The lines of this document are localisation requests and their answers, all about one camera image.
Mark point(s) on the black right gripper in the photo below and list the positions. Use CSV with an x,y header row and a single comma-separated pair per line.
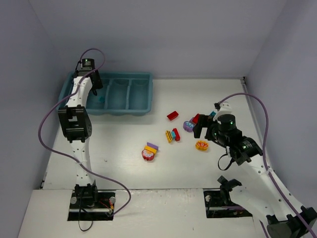
x,y
202,123

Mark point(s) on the yellow striped lego brick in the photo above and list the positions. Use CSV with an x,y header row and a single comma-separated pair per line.
x,y
169,136

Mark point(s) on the teal plastic divided tray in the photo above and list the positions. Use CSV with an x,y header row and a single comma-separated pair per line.
x,y
125,93

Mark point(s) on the orange oval flower lego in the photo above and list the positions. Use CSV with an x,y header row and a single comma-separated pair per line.
x,y
202,145

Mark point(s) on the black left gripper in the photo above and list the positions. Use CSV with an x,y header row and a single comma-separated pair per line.
x,y
96,81

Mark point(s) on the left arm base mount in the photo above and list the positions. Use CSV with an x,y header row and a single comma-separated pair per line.
x,y
101,210

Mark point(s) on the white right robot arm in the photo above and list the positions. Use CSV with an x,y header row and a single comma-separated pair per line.
x,y
263,194

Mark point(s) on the purple sloped lego brick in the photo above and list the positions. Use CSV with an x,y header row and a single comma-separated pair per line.
x,y
152,146

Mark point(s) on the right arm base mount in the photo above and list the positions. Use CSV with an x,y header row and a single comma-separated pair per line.
x,y
216,208

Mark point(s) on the purple round flower lego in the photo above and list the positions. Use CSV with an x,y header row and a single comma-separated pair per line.
x,y
188,126

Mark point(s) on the small teal lego cube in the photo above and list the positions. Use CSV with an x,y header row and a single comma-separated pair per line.
x,y
101,99

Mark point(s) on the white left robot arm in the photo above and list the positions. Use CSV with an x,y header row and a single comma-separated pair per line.
x,y
77,129

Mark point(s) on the red rectangular lego brick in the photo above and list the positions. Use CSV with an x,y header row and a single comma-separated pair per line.
x,y
173,115

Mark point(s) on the light blue lego brick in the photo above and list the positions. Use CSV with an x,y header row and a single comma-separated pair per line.
x,y
173,135

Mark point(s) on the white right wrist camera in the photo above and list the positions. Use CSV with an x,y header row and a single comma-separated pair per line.
x,y
224,108

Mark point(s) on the red long lego brick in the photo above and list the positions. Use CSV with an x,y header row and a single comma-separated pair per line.
x,y
177,134

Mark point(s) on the red round flower lego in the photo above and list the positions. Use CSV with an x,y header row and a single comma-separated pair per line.
x,y
147,155

